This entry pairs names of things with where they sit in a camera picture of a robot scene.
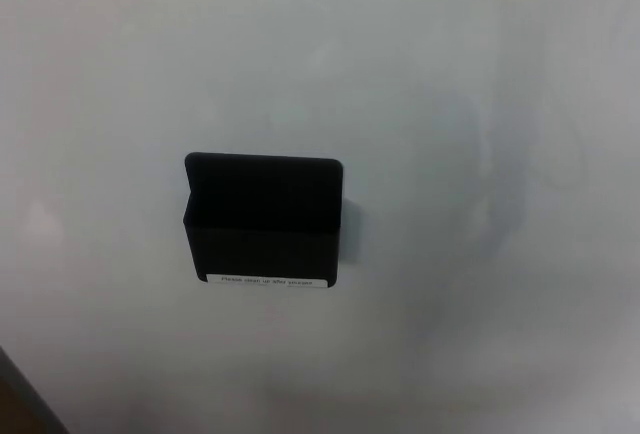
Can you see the black magnetic marker holder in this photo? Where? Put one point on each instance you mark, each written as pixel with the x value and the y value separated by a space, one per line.
pixel 265 214

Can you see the white whiteboard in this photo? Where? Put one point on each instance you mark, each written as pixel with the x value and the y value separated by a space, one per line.
pixel 450 54

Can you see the grey whiteboard frame edge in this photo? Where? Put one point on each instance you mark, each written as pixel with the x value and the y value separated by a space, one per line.
pixel 17 391

